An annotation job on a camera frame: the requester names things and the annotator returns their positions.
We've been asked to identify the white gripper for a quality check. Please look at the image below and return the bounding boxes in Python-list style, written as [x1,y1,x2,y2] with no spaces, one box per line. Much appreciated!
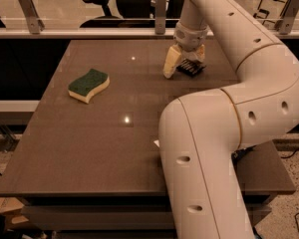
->
[162,21,207,79]

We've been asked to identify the black rxbar chocolate bar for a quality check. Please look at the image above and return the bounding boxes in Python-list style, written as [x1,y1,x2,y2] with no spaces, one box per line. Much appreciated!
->
[176,60,205,77]

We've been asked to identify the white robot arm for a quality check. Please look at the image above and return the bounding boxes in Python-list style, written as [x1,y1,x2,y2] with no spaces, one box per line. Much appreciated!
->
[158,0,299,239]

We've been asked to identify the green yellow sponge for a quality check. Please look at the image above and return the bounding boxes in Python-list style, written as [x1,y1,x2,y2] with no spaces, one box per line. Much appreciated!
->
[68,69,110,104]

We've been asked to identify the black office chair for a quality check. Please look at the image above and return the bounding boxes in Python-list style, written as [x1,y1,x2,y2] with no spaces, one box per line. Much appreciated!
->
[81,0,184,28]

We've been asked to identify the metal cart with wheels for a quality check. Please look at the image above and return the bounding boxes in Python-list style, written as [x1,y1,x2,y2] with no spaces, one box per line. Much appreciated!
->
[253,0,289,28]

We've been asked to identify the blue vinegar chips bag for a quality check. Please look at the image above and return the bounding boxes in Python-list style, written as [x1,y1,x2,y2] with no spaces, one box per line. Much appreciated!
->
[153,139,253,165]

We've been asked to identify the cardboard box under table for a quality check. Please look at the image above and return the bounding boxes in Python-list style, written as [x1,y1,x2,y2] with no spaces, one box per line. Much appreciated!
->
[0,197,30,229]

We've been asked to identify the right metal rail bracket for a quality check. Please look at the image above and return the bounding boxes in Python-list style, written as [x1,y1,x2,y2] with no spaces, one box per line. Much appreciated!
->
[275,0,299,35]

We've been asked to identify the left metal rail bracket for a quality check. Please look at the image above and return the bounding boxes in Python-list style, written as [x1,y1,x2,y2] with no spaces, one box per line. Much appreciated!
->
[18,0,45,34]

